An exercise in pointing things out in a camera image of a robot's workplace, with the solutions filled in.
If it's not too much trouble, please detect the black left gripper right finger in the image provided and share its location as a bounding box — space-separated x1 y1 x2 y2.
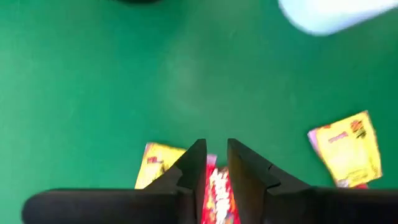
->
226 138 398 224

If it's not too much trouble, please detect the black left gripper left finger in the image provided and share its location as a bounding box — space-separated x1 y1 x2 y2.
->
21 138 208 224

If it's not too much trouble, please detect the yellow Sour Patch candy packet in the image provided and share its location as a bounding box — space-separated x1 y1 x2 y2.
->
134 142 218 190
307 110 383 189

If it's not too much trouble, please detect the red Skittles candy packet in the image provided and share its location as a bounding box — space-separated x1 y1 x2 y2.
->
201 164 242 224
343 183 369 190

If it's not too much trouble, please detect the green table mat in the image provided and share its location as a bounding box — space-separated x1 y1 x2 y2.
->
0 0 398 224

